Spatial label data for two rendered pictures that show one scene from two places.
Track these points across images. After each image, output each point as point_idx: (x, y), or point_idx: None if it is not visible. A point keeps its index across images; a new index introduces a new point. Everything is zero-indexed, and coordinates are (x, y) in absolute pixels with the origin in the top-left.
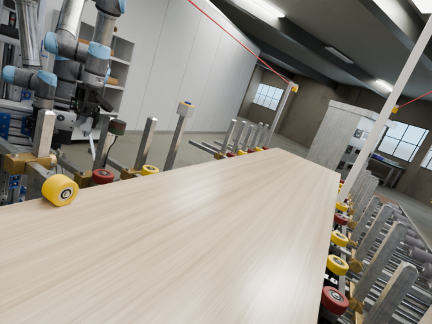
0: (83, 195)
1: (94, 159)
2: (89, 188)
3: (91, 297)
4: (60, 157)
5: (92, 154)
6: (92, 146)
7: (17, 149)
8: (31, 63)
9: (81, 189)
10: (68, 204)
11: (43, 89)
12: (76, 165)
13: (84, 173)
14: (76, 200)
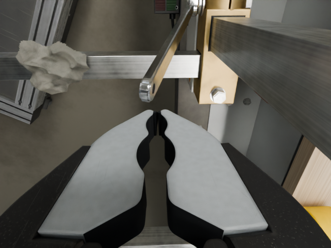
0: (325, 177)
1: (186, 25)
2: (315, 153)
3: None
4: (82, 75)
5: (182, 36)
6: (173, 49)
7: (165, 247)
8: None
9: (308, 169)
10: (324, 205)
11: None
12: (145, 59)
13: (224, 94)
14: (324, 193)
